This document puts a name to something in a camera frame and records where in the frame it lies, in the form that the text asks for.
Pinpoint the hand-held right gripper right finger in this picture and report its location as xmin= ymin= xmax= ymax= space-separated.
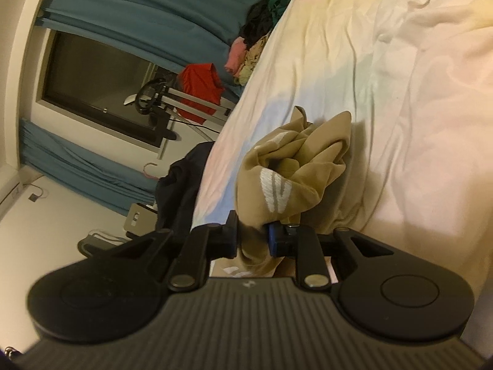
xmin=267 ymin=221 xmax=395 ymax=289

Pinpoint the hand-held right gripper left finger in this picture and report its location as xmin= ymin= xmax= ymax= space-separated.
xmin=102 ymin=210 xmax=243 ymax=293

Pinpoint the tan t-shirt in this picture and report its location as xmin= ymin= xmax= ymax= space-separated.
xmin=223 ymin=105 xmax=353 ymax=279

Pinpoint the black clothes pile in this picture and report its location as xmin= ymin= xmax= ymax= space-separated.
xmin=238 ymin=0 xmax=279 ymax=47

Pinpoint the dark navy garment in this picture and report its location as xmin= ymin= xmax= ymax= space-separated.
xmin=154 ymin=141 xmax=216 ymax=241

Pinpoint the silver tripod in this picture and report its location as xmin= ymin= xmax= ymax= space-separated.
xmin=123 ymin=78 xmax=236 ymax=125

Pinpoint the red shirt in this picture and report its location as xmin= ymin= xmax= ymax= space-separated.
xmin=178 ymin=63 xmax=226 ymax=123

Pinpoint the narrow blue curtain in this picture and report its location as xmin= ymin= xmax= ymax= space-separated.
xmin=19 ymin=119 xmax=170 ymax=217

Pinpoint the pale yellow garment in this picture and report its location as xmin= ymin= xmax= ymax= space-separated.
xmin=235 ymin=33 xmax=271 ymax=85

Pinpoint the pink garment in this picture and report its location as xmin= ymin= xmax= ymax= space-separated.
xmin=225 ymin=36 xmax=250 ymax=75

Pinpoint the white bedsheet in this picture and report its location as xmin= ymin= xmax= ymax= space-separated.
xmin=193 ymin=0 xmax=493 ymax=317

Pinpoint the dark window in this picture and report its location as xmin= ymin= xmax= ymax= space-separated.
xmin=36 ymin=29 xmax=181 ymax=150

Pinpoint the white air conditioner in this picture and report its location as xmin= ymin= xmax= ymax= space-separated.
xmin=0 ymin=164 xmax=44 ymax=211

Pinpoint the wide blue curtain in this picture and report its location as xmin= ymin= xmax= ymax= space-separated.
xmin=35 ymin=0 xmax=295 ymax=87

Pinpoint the white braided hose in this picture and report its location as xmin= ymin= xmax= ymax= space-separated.
xmin=169 ymin=112 xmax=221 ymax=143

